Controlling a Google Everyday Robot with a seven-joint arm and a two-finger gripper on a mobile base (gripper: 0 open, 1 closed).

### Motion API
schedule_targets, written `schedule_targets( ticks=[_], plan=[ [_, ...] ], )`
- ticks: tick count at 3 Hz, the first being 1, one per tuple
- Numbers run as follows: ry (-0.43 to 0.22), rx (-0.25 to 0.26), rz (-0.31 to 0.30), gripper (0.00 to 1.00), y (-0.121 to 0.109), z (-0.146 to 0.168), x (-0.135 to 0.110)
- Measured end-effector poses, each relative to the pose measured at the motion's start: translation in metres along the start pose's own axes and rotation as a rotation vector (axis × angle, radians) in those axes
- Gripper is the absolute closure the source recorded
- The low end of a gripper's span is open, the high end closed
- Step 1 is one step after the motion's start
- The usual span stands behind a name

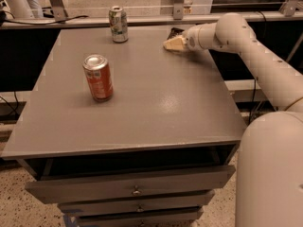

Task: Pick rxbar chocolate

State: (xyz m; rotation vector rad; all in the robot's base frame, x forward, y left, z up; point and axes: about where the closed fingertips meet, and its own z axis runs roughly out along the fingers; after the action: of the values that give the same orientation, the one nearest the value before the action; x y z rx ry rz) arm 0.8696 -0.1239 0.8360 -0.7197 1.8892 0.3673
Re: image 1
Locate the bottom grey drawer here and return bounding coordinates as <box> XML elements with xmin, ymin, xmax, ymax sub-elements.
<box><xmin>77</xmin><ymin>207</ymin><xmax>203</xmax><ymax>227</ymax></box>

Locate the white pipe top left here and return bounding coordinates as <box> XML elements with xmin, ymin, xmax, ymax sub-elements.
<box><xmin>7</xmin><ymin>0</ymin><xmax>44</xmax><ymax>19</ymax></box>

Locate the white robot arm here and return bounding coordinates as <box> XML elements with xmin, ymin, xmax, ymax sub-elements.
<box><xmin>163</xmin><ymin>13</ymin><xmax>303</xmax><ymax>227</ymax></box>

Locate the black cable lower left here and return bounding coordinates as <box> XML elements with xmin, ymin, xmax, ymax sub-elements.
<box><xmin>0</xmin><ymin>91</ymin><xmax>21</xmax><ymax>118</ymax></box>

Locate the top grey drawer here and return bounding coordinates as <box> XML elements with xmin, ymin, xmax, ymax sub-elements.
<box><xmin>26</xmin><ymin>166</ymin><xmax>235</xmax><ymax>204</ymax></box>

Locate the middle grey drawer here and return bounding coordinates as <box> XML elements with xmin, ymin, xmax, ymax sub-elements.
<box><xmin>58</xmin><ymin>190</ymin><xmax>214</xmax><ymax>217</ymax></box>

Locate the green white soda can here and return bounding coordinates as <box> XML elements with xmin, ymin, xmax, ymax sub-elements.
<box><xmin>109</xmin><ymin>6</ymin><xmax>128</xmax><ymax>43</ymax></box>

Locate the metal bracket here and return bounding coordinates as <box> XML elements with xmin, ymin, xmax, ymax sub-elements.
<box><xmin>279</xmin><ymin>0</ymin><xmax>299</xmax><ymax>17</ymax></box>
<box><xmin>49</xmin><ymin>0</ymin><xmax>68</xmax><ymax>21</ymax></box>
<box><xmin>173</xmin><ymin>0</ymin><xmax>184</xmax><ymax>20</ymax></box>

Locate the left metal bracket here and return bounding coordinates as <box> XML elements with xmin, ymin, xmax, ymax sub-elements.
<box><xmin>49</xmin><ymin>0</ymin><xmax>68</xmax><ymax>21</ymax></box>

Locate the black rxbar chocolate bar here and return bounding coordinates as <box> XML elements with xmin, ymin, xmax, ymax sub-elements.
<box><xmin>168</xmin><ymin>27</ymin><xmax>184</xmax><ymax>39</ymax></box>

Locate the grey metal rail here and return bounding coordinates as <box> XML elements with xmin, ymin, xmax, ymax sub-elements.
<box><xmin>0</xmin><ymin>11</ymin><xmax>303</xmax><ymax>29</ymax></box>

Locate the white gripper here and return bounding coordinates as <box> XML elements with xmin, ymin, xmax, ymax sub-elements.
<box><xmin>163</xmin><ymin>25</ymin><xmax>205</xmax><ymax>51</ymax></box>

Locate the right metal bracket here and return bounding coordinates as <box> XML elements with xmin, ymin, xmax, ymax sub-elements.
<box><xmin>279</xmin><ymin>0</ymin><xmax>299</xmax><ymax>17</ymax></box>

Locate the grey drawer cabinet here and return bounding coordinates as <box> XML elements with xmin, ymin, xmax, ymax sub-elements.
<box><xmin>0</xmin><ymin>24</ymin><xmax>253</xmax><ymax>227</ymax></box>

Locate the black cable on rail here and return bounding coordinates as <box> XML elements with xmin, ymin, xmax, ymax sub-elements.
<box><xmin>0</xmin><ymin>10</ymin><xmax>90</xmax><ymax>26</ymax></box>

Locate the centre metal bracket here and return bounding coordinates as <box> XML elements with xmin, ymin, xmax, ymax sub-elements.
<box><xmin>173</xmin><ymin>0</ymin><xmax>184</xmax><ymax>20</ymax></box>

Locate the orange soda can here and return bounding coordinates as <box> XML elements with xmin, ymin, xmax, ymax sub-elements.
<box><xmin>82</xmin><ymin>54</ymin><xmax>114</xmax><ymax>101</ymax></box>

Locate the grey drawer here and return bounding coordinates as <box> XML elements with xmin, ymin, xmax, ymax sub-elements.
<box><xmin>58</xmin><ymin>190</ymin><xmax>214</xmax><ymax>217</ymax></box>
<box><xmin>26</xmin><ymin>166</ymin><xmax>235</xmax><ymax>204</ymax></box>
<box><xmin>77</xmin><ymin>207</ymin><xmax>203</xmax><ymax>227</ymax></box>

